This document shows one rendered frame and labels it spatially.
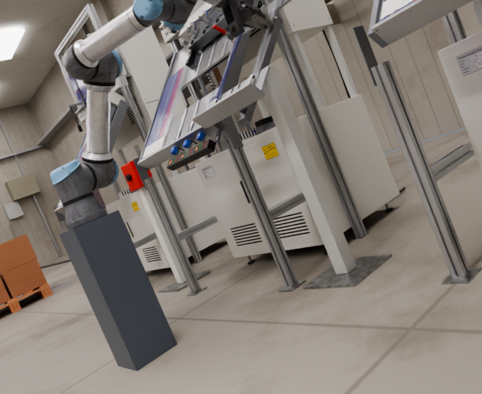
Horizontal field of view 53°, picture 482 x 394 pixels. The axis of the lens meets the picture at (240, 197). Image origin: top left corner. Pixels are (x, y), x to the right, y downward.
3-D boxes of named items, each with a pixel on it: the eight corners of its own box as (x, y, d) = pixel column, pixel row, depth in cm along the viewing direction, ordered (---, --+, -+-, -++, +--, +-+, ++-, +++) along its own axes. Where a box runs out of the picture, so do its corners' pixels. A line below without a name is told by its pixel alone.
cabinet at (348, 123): (330, 257, 210) (276, 126, 206) (237, 268, 265) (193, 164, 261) (405, 205, 250) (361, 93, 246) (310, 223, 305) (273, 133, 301)
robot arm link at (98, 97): (70, 188, 186) (70, 42, 167) (98, 180, 199) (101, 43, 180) (94, 197, 181) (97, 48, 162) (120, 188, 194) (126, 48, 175)
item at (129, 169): (178, 291, 269) (122, 162, 263) (158, 292, 288) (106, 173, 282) (210, 272, 284) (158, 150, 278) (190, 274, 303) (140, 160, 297)
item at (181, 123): (218, 126, 189) (212, 122, 188) (145, 165, 241) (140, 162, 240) (229, 86, 196) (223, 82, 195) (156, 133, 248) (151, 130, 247)
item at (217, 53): (242, 54, 204) (233, 48, 202) (169, 106, 256) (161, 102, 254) (257, -4, 217) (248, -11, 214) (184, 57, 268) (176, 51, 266)
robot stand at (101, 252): (137, 371, 169) (73, 228, 165) (118, 366, 183) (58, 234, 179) (177, 344, 180) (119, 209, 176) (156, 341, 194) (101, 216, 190)
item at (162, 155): (223, 131, 190) (208, 123, 187) (149, 170, 242) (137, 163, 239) (223, 128, 191) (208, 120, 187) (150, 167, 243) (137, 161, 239)
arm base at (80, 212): (76, 227, 167) (64, 201, 166) (63, 232, 179) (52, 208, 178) (113, 211, 176) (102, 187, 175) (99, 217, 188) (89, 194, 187)
